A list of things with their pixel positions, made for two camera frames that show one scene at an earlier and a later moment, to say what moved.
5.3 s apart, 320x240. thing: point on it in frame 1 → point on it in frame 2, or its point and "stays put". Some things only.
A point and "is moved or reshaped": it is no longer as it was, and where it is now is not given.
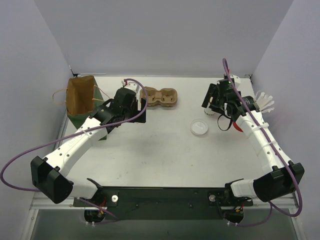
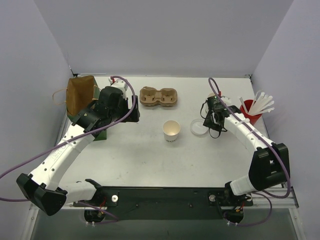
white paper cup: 209,112 is moved or reshaped
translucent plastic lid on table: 199,127 stays put
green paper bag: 83,95 stays put
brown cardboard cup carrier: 166,97 stays put
